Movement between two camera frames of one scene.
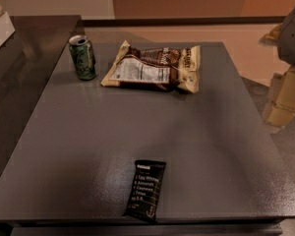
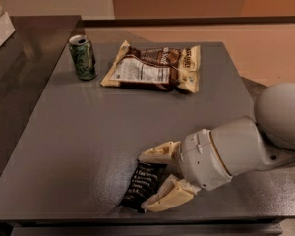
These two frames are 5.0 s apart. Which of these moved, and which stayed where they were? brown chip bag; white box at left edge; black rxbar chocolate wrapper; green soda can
Moved: black rxbar chocolate wrapper
Stayed: brown chip bag; green soda can; white box at left edge
